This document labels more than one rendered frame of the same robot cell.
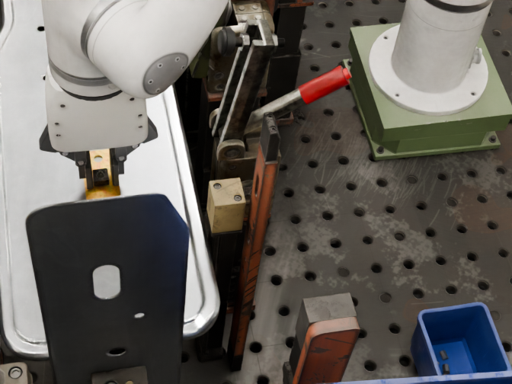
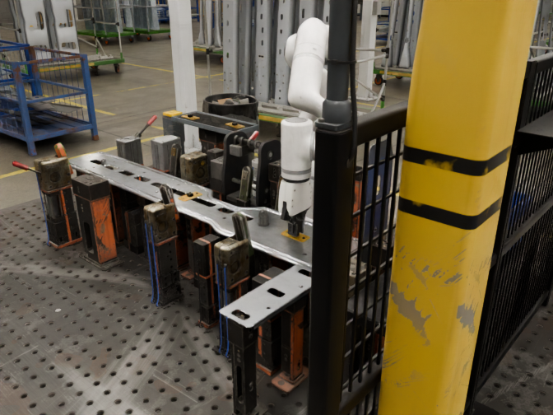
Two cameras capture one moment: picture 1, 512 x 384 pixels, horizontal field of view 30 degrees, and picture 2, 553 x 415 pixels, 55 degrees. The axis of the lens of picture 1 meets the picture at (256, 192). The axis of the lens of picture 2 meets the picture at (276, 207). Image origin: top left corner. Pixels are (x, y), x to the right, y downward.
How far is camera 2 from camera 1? 1.08 m
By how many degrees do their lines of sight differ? 38
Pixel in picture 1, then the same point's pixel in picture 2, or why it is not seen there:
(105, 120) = (304, 194)
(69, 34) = (304, 150)
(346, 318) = not seen: hidden behind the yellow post
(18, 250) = (295, 256)
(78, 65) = (304, 165)
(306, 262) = not seen: hidden behind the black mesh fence
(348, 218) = not seen: hidden behind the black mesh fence
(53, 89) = (291, 184)
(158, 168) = (306, 227)
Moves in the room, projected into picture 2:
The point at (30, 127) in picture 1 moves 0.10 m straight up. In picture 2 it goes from (256, 235) to (255, 203)
